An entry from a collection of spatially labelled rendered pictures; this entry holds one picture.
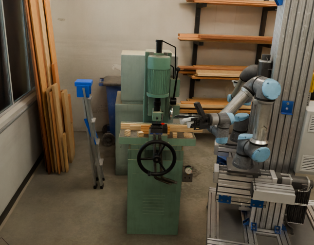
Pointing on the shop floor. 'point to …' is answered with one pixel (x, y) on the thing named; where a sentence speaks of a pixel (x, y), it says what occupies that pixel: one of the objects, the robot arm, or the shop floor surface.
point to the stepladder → (82, 88)
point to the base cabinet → (153, 199)
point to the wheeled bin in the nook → (107, 139)
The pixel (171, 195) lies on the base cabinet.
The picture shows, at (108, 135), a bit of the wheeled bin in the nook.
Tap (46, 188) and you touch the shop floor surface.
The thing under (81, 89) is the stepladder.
